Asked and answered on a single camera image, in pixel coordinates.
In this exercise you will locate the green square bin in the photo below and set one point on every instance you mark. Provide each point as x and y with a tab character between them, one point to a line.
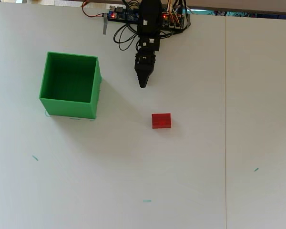
69	78

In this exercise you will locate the blue circuit board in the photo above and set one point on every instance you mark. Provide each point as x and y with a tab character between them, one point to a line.
124	14

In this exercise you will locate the red block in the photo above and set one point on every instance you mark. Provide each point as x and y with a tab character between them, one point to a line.
161	120

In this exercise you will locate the grey tape strip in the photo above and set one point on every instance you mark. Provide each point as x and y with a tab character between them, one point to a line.
105	23

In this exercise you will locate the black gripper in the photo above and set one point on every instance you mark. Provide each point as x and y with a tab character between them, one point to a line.
146	55

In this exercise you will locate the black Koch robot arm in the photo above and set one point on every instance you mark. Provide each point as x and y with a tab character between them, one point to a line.
149	14

